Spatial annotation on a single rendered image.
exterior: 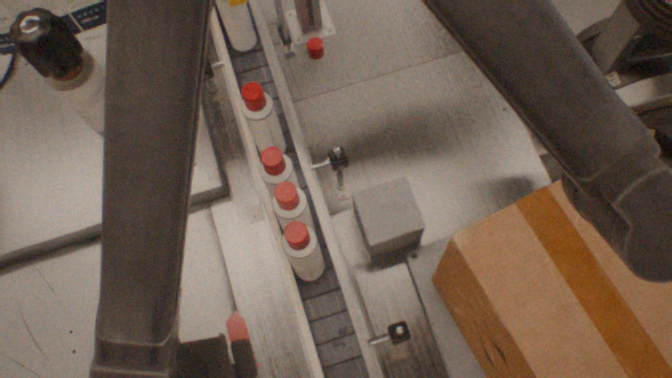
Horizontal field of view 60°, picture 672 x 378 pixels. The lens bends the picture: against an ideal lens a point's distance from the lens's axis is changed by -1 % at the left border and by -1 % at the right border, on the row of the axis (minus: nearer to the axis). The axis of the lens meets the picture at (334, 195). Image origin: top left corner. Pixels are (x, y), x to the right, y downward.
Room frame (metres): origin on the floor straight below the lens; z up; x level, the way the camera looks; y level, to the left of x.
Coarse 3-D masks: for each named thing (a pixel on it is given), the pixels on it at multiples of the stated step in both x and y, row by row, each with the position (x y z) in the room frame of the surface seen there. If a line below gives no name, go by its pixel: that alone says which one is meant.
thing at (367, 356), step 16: (256, 16) 0.70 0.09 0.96; (272, 64) 0.59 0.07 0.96; (288, 112) 0.49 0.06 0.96; (304, 160) 0.40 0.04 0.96; (320, 208) 0.31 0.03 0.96; (320, 224) 0.28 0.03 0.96; (336, 256) 0.23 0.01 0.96; (336, 272) 0.21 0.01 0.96; (352, 304) 0.15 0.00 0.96; (352, 320) 0.13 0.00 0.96; (368, 352) 0.08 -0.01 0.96; (368, 368) 0.06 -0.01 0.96
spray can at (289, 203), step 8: (280, 184) 0.31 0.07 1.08; (288, 184) 0.31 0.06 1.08; (280, 192) 0.30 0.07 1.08; (288, 192) 0.30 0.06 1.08; (296, 192) 0.30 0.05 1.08; (272, 200) 0.31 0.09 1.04; (280, 200) 0.29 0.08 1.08; (288, 200) 0.29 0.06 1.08; (296, 200) 0.29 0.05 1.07; (304, 200) 0.30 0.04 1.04; (280, 208) 0.29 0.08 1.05; (288, 208) 0.28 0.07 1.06; (296, 208) 0.29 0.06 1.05; (304, 208) 0.29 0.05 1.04; (280, 216) 0.28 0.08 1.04; (288, 216) 0.28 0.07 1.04; (296, 216) 0.28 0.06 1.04; (304, 216) 0.28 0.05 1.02; (304, 224) 0.28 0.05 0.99; (312, 224) 0.29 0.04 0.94
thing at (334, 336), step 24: (240, 72) 0.64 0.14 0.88; (264, 72) 0.63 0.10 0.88; (288, 144) 0.47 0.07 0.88; (312, 216) 0.33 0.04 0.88; (312, 288) 0.20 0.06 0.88; (336, 288) 0.20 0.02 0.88; (312, 312) 0.16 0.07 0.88; (336, 312) 0.16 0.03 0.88; (312, 336) 0.12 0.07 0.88; (336, 336) 0.12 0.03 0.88; (336, 360) 0.08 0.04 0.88; (360, 360) 0.07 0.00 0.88
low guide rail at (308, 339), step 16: (224, 48) 0.68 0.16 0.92; (224, 64) 0.64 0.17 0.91; (240, 96) 0.57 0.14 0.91; (240, 112) 0.53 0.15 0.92; (256, 160) 0.43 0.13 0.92; (272, 208) 0.34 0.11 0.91; (272, 224) 0.31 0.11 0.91; (288, 272) 0.23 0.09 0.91; (304, 320) 0.15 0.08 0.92; (304, 336) 0.12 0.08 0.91; (320, 368) 0.07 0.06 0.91
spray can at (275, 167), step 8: (264, 152) 0.37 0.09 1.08; (272, 152) 0.36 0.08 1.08; (280, 152) 0.36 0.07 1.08; (264, 160) 0.35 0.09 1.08; (272, 160) 0.35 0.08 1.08; (280, 160) 0.35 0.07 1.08; (288, 160) 0.37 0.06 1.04; (264, 168) 0.35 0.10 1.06; (272, 168) 0.34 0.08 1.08; (280, 168) 0.35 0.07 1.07; (288, 168) 0.35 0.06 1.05; (264, 176) 0.35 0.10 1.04; (272, 176) 0.34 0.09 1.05; (280, 176) 0.34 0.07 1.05; (288, 176) 0.34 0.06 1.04; (296, 176) 0.36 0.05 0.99; (272, 184) 0.33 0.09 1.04; (296, 184) 0.35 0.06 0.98; (272, 192) 0.34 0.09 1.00
